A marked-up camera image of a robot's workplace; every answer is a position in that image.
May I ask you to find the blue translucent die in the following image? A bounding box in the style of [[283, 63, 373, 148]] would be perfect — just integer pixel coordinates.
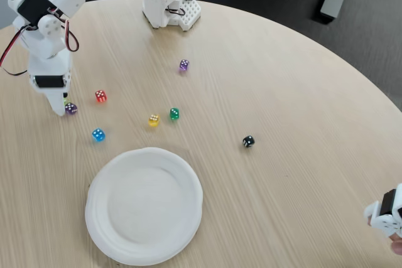
[[91, 128, 106, 143]]

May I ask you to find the white paper plate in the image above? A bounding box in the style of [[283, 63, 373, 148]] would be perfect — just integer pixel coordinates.
[[84, 146, 204, 266]]

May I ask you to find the person's hand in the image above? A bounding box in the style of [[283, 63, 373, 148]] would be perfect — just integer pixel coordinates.
[[391, 235, 402, 256]]

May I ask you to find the red black wrist cable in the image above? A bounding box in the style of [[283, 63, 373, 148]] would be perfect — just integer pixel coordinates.
[[64, 18, 80, 53]]

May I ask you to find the white leader arm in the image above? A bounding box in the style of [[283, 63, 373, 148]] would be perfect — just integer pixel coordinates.
[[363, 183, 402, 238]]

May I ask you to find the red black gripper cable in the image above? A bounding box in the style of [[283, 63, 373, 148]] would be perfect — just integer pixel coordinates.
[[0, 24, 30, 77]]

